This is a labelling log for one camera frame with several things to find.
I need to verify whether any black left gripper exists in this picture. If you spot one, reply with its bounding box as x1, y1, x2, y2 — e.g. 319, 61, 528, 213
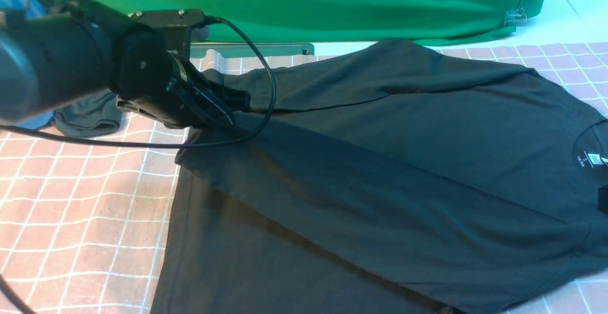
115, 29, 251, 129

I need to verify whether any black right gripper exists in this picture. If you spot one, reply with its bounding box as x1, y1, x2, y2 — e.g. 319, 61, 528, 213
597, 186, 608, 214

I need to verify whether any dark gray long-sleeved shirt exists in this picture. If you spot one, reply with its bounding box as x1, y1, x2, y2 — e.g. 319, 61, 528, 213
151, 39, 607, 314

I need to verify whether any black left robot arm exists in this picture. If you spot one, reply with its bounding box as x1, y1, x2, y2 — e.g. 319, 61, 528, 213
0, 0, 251, 128

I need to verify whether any dark gray crumpled garment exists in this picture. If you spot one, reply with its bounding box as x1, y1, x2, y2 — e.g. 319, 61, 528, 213
50, 92, 123, 138

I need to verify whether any metal binder clip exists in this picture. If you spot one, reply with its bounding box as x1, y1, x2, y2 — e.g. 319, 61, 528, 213
503, 8, 528, 26

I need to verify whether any blue garment in pile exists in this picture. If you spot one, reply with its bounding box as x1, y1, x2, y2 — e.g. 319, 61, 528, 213
0, 0, 54, 130

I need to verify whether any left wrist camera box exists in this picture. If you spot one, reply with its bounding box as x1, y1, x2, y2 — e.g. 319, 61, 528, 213
129, 9, 210, 58

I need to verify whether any black left camera cable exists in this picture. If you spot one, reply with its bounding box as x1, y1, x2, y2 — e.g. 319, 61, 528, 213
0, 16, 277, 314

